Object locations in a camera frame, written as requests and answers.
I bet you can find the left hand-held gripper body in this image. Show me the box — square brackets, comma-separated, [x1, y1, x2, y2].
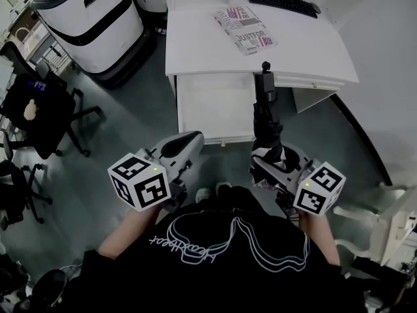
[107, 130, 205, 213]

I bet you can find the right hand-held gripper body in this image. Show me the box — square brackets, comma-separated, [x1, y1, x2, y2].
[249, 143, 347, 218]

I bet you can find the black umbrella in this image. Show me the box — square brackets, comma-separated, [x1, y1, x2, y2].
[249, 61, 302, 188]

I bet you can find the white locker drawer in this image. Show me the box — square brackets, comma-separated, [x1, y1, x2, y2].
[175, 72, 259, 147]

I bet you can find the person's right forearm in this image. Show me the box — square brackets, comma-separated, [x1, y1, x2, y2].
[297, 212, 341, 267]

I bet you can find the person's left forearm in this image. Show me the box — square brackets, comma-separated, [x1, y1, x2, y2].
[97, 203, 164, 260]

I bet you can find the person's grey shoe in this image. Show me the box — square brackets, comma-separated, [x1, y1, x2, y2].
[195, 187, 212, 205]
[214, 181, 233, 196]

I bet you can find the white ornate chair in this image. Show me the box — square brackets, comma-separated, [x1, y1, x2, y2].
[332, 180, 417, 267]

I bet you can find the person's black printed shirt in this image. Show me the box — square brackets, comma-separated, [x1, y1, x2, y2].
[61, 185, 366, 313]

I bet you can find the black office chair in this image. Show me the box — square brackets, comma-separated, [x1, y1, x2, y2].
[0, 40, 107, 160]
[0, 159, 53, 231]

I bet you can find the beige plush toy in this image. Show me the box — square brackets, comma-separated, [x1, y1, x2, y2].
[23, 98, 40, 121]

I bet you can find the black device with blue lights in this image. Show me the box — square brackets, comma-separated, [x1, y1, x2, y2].
[27, 80, 50, 93]

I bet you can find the white desk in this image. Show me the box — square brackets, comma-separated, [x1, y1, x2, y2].
[162, 0, 361, 114]

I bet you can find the large white wheeled robot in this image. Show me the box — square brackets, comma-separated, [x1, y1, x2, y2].
[30, 0, 158, 89]

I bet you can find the printed magazine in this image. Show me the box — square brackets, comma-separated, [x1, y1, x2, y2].
[214, 5, 279, 57]

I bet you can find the black keyboard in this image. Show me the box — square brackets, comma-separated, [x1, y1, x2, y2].
[245, 0, 319, 20]

